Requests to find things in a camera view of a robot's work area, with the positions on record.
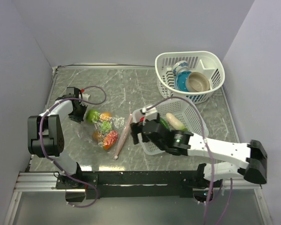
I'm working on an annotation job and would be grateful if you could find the blue white patterned bowl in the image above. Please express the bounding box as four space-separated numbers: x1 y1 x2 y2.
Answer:
172 60 189 75

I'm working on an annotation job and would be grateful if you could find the teal plate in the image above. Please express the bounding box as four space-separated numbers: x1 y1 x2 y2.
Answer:
174 71 191 92

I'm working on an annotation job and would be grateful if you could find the aluminium frame rail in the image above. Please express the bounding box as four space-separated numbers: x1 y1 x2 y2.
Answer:
14 170 263 192

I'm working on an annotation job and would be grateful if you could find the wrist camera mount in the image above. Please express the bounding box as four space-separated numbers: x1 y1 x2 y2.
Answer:
141 106 158 120
81 89 90 101

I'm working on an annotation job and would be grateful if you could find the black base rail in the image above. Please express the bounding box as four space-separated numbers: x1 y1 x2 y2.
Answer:
56 170 210 203

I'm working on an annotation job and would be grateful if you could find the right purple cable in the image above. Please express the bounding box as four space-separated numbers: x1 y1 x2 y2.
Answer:
145 96 234 225

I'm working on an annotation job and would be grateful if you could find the round white dish basket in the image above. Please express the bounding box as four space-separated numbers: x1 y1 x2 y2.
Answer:
155 51 225 104

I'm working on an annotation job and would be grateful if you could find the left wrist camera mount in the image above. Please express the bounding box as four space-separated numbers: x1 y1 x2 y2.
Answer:
81 89 90 101

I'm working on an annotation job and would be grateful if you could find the fake green chili pepper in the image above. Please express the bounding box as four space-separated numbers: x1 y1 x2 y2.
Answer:
160 117 170 130

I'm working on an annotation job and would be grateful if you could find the rectangular white perforated basket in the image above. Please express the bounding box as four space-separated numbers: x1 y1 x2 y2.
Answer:
138 99 203 156

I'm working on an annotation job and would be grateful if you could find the fake green apple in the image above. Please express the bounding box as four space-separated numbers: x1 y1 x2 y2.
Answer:
85 109 100 123
98 120 112 134

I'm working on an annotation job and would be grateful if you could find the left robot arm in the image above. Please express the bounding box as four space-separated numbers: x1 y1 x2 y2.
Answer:
28 87 87 188

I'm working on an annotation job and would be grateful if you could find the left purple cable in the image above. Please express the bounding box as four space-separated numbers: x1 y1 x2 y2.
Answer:
38 86 107 209

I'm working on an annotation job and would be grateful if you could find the fake brown kiwi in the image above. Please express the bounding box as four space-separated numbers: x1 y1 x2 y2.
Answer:
92 131 102 143

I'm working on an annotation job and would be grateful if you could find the fake orange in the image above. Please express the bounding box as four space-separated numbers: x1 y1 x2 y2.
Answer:
100 112 112 121

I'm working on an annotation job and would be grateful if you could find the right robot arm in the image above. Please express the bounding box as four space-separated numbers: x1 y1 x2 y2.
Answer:
130 113 267 187

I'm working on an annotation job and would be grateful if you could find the fake white radish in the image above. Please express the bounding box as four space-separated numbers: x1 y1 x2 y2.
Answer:
166 113 188 131

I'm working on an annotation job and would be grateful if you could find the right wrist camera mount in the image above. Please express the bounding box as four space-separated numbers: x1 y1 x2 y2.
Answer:
141 106 158 120

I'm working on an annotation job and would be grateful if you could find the fake carrot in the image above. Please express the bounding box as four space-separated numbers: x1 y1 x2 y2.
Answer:
102 130 118 150

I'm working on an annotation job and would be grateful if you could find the beige bowl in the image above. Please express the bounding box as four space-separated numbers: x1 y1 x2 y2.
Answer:
186 72 210 92

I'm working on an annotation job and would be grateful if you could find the purple cable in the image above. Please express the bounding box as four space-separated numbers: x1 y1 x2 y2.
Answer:
38 86 107 209
145 96 234 225

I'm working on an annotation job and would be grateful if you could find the clear zip top bag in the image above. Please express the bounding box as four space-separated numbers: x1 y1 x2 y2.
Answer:
78 109 133 160

